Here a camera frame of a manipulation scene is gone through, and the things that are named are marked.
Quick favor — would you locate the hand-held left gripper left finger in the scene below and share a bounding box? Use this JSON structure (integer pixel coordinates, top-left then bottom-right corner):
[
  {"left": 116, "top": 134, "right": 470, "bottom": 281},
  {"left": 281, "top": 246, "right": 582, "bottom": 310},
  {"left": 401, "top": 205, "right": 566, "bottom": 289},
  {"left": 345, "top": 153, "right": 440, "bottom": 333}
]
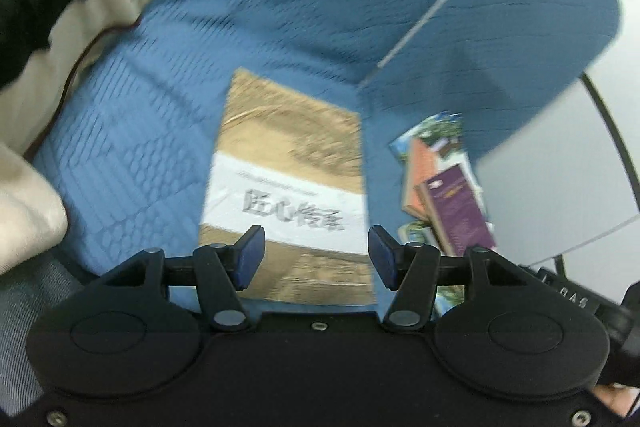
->
[{"left": 97, "top": 225, "right": 266, "bottom": 333}]

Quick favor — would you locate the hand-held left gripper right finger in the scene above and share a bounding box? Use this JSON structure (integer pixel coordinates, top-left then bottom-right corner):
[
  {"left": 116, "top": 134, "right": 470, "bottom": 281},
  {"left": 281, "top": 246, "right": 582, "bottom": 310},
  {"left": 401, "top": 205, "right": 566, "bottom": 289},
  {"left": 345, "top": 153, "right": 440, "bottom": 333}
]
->
[{"left": 368, "top": 225, "right": 548, "bottom": 333}]

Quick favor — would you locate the orange and white book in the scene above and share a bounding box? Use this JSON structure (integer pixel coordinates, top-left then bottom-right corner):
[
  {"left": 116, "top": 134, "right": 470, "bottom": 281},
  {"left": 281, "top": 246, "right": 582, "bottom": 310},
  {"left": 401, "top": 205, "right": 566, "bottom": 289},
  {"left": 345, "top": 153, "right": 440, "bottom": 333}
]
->
[{"left": 400, "top": 137, "right": 441, "bottom": 220}]

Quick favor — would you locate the purple book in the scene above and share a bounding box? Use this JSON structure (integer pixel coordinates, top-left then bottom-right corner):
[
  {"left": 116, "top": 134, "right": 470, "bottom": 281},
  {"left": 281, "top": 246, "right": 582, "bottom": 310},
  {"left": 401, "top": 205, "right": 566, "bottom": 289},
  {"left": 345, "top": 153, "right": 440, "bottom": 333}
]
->
[{"left": 415, "top": 164, "right": 496, "bottom": 258}]

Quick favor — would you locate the brown and white book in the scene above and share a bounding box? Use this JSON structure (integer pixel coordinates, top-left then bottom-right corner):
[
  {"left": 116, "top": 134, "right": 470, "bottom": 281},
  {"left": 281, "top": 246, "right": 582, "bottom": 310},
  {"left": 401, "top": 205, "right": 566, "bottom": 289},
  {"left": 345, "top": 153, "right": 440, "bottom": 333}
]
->
[{"left": 197, "top": 67, "right": 378, "bottom": 308}]

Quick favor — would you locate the person's right hand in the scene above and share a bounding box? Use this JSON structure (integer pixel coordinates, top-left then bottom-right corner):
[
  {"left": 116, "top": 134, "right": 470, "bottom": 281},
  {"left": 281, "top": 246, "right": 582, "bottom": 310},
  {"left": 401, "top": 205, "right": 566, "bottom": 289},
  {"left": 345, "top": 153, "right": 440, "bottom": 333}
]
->
[{"left": 592, "top": 382, "right": 640, "bottom": 423}]

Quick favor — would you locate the white cabinet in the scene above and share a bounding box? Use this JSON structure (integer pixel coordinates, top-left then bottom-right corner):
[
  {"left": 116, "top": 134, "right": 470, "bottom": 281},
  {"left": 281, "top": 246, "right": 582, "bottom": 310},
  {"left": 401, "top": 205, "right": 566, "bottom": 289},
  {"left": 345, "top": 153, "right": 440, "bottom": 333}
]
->
[{"left": 580, "top": 47, "right": 640, "bottom": 268}]

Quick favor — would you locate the beige cushion with dark piping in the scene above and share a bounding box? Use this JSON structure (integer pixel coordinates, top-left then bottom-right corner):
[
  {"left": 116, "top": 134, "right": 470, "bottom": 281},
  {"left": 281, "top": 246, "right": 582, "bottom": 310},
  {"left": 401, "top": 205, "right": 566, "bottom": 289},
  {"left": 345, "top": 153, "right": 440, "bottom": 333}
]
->
[{"left": 0, "top": 0, "right": 201, "bottom": 278}]

